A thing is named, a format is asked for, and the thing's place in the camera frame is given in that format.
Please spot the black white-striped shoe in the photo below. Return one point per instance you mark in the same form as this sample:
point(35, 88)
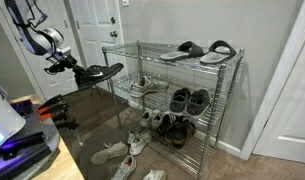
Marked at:
point(165, 124)

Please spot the grey knit sneaker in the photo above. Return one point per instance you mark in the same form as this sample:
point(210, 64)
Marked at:
point(108, 154)

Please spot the dark deadbolt lock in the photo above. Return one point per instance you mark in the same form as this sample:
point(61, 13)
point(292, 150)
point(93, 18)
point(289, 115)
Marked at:
point(112, 20)

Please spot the dark door knob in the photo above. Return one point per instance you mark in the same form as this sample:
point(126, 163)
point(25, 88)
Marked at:
point(113, 34)

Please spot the blue clamp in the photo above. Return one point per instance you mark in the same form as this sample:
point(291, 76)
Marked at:
point(22, 107)

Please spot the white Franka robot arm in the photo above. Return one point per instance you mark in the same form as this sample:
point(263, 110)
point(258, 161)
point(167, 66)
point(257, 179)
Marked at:
point(35, 40)

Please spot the white baseboard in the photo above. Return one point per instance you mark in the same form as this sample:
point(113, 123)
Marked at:
point(225, 146)

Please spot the plain white door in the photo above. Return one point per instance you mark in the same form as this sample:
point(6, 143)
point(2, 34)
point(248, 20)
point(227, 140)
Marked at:
point(288, 116)

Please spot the white door frame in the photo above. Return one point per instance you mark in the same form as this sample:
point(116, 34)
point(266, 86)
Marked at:
point(275, 83)

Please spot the white sneaker orange tongue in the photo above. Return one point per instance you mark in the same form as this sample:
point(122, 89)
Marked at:
point(125, 168)

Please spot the small white shoe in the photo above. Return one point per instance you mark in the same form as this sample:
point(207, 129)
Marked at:
point(146, 119)
point(157, 120)

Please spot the grey round mounting plate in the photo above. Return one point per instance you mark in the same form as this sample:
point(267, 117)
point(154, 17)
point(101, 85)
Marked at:
point(42, 128)

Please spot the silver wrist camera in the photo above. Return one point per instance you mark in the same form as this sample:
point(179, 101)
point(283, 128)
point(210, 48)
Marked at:
point(63, 52)

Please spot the black aluminium rail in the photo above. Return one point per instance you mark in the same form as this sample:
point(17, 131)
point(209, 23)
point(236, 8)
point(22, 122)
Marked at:
point(25, 160)
point(22, 141)

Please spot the dark grey shoe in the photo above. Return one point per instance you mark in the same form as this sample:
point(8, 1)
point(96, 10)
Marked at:
point(179, 100)
point(198, 101)

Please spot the white light switch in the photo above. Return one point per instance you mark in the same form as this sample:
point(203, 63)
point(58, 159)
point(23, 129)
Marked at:
point(125, 2)

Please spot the brown shoe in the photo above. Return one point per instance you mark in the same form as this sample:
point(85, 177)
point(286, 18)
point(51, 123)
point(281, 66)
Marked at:
point(172, 133)
point(183, 131)

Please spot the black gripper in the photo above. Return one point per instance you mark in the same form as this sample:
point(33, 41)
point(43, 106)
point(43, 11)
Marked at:
point(65, 63)

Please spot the white door silver knob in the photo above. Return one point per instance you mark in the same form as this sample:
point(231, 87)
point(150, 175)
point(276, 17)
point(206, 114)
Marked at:
point(35, 76)

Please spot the plain white shoe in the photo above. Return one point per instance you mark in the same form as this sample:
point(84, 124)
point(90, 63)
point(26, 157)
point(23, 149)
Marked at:
point(154, 175)

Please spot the grey sneaker orange swoosh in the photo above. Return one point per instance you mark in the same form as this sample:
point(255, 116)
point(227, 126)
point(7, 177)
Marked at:
point(147, 87)

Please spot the black slide sandal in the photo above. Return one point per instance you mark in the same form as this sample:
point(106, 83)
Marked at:
point(188, 50)
point(218, 53)

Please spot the black orange bar clamp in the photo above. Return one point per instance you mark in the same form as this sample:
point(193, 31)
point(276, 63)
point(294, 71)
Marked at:
point(63, 121)
point(53, 104)

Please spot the white lace-up sneaker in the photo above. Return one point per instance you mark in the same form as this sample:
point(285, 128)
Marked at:
point(132, 136)
point(138, 145)

